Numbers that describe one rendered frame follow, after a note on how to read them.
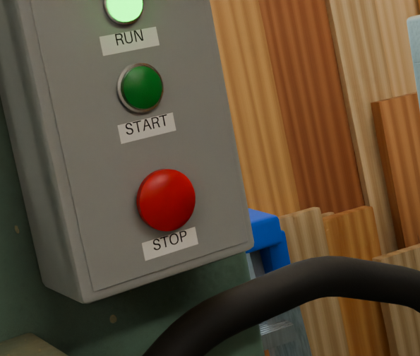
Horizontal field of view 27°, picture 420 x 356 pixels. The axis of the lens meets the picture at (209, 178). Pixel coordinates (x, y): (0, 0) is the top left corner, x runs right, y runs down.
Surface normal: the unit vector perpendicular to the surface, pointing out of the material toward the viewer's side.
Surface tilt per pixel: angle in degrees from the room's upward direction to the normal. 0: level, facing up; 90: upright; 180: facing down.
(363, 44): 86
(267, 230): 90
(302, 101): 87
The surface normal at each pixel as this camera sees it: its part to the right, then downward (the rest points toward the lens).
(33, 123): -0.85, 0.24
